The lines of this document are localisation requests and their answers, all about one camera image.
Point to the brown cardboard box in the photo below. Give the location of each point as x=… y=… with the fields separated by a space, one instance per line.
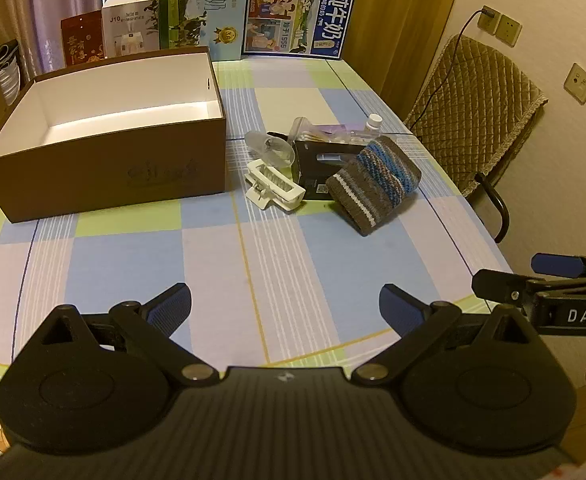
x=98 y=180

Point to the wall socket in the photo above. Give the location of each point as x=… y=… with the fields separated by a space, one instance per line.
x=579 y=84
x=483 y=22
x=509 y=30

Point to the chair with quilted cover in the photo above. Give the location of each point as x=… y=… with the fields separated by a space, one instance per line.
x=473 y=110

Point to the red gift box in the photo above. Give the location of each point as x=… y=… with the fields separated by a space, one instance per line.
x=83 y=40

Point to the wooden door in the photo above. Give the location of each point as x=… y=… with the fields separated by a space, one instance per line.
x=398 y=10

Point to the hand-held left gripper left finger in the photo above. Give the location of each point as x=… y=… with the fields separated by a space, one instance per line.
x=173 y=305

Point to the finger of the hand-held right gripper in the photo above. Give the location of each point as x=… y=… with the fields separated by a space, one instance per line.
x=498 y=285
x=555 y=264

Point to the white humidifier box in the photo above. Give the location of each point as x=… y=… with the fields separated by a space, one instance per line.
x=128 y=25

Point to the clear plastic item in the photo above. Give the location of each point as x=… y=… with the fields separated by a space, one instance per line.
x=268 y=146

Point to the black bag with bowls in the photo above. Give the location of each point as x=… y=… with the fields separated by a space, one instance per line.
x=8 y=70

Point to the green milk carton box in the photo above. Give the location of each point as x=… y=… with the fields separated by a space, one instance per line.
x=208 y=10

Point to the black shaver box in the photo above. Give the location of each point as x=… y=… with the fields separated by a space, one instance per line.
x=313 y=170

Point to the striped knit sock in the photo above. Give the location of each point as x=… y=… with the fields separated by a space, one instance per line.
x=373 y=185

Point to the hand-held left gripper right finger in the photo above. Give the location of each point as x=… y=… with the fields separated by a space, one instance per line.
x=398 y=305

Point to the clear cotton swab bag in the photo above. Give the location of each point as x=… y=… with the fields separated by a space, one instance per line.
x=318 y=132

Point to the white hair clip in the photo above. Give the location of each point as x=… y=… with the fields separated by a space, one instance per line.
x=273 y=185

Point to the checked tablecloth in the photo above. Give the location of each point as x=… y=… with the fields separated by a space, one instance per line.
x=273 y=270

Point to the blue milk carton box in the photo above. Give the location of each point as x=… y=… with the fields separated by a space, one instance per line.
x=323 y=25

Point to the small white bottle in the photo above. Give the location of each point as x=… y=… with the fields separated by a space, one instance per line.
x=373 y=122

